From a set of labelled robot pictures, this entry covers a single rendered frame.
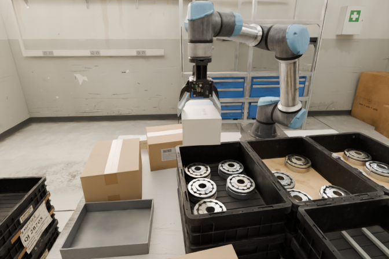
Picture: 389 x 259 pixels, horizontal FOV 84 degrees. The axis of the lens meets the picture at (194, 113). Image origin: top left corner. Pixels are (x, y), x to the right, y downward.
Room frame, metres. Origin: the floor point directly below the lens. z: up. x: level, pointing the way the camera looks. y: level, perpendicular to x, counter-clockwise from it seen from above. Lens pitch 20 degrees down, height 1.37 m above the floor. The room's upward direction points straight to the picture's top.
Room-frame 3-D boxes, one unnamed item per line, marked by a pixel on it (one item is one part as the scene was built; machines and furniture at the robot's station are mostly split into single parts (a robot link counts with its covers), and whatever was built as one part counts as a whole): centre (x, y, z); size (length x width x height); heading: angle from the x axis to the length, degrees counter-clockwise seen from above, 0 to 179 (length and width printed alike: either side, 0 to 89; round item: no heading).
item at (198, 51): (0.68, -0.02, 1.33); 0.08 x 0.08 x 0.05
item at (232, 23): (0.76, -0.09, 1.41); 0.11 x 0.11 x 0.08; 38
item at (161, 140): (1.10, 0.11, 0.78); 0.30 x 0.22 x 0.16; 105
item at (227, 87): (2.66, -0.28, 0.60); 0.72 x 0.03 x 0.56; 94
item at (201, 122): (0.70, -0.02, 1.09); 0.20 x 0.12 x 0.09; 4
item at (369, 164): (0.75, -0.77, 0.86); 0.10 x 0.10 x 0.01
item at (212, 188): (0.63, -0.03, 0.86); 0.10 x 0.10 x 0.01
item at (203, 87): (0.68, -0.02, 1.25); 0.09 x 0.08 x 0.12; 4
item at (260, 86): (2.72, -1.08, 0.60); 0.72 x 0.03 x 0.56; 94
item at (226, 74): (2.72, -0.68, 0.91); 1.70 x 0.10 x 0.05; 94
